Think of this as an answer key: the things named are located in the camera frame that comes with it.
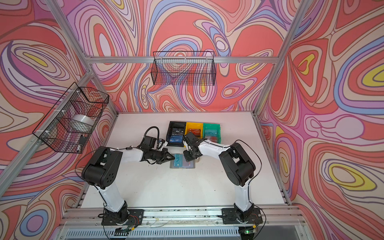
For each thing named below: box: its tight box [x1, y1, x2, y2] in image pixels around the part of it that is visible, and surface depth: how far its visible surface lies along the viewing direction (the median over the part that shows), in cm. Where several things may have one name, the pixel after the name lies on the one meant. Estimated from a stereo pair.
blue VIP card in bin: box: [169, 135, 183, 143], surface depth 103 cm
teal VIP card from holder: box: [173, 154, 184, 168], surface depth 93 cm
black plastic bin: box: [166, 121, 187, 147], surface depth 107 cm
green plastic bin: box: [203, 123, 222, 144], surface depth 106 cm
